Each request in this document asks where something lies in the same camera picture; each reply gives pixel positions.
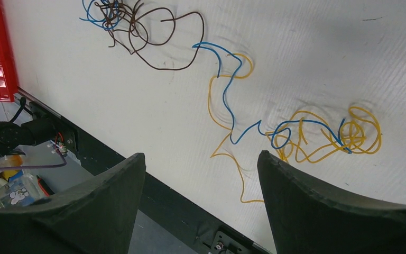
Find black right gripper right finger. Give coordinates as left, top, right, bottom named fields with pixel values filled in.
left=257, top=150, right=406, bottom=253

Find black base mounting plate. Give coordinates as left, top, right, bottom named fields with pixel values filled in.
left=19, top=90, right=267, bottom=253

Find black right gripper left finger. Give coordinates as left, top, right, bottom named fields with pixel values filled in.
left=0, top=153, right=146, bottom=253

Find clutter of plastic bags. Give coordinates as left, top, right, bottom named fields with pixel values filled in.
left=0, top=155, right=54, bottom=208

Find brown wire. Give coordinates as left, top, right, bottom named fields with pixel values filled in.
left=94, top=0, right=206, bottom=71

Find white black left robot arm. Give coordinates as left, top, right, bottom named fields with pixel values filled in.
left=0, top=117, right=77, bottom=156

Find blue wire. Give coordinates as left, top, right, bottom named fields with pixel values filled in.
left=79, top=0, right=353, bottom=155

